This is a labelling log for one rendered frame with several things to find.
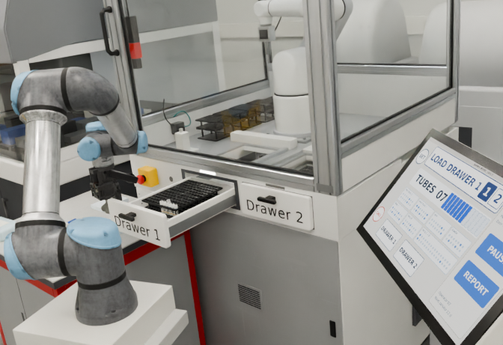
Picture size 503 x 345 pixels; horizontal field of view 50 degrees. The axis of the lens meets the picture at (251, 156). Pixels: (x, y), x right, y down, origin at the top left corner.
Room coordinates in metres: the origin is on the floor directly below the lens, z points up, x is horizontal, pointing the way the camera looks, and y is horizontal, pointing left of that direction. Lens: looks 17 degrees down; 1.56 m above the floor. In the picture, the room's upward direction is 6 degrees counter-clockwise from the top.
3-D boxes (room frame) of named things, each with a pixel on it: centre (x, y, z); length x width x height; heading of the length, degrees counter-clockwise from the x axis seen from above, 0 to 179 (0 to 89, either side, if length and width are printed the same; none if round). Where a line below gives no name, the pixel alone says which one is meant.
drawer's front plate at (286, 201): (1.63, -0.06, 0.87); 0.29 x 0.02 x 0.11; 47
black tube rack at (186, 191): (1.76, 0.25, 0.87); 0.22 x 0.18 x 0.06; 137
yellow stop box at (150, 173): (2.06, 0.42, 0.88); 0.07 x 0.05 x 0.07; 47
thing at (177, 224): (1.77, 0.25, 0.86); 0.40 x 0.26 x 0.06; 137
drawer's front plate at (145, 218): (1.61, 0.39, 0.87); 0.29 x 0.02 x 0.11; 47
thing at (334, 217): (2.18, -0.19, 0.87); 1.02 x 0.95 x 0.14; 47
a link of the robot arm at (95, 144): (1.73, 0.51, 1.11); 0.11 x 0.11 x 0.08; 0
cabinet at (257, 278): (2.17, -0.19, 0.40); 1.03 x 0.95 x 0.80; 47
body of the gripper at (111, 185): (1.83, 0.53, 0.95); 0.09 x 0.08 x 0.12; 127
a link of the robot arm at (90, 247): (1.18, 0.40, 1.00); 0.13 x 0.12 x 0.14; 90
